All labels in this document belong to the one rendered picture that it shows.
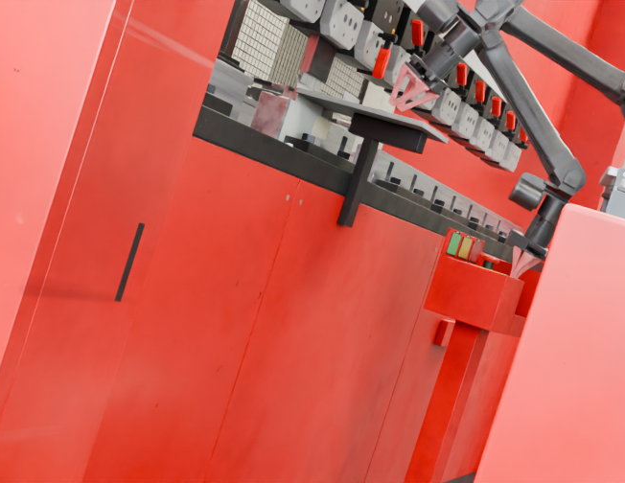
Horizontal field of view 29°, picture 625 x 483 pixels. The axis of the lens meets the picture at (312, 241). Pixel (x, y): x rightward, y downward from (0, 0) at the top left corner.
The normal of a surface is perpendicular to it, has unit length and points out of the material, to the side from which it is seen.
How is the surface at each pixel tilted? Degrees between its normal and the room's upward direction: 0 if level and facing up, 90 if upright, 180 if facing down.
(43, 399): 90
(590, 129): 90
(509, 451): 90
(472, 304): 90
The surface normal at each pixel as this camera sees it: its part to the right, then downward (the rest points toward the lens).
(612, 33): -0.36, -0.10
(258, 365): 0.88, 0.29
